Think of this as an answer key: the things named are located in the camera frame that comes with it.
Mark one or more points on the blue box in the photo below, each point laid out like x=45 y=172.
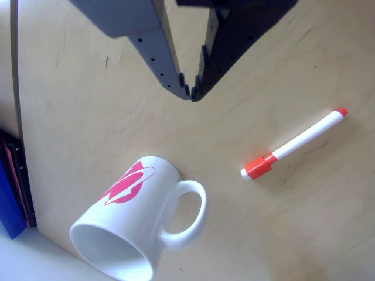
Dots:
x=8 y=205

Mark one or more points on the white marker pen red cap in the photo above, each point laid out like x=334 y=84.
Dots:
x=296 y=145

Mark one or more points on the white mug with pink print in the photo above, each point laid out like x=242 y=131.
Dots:
x=132 y=222

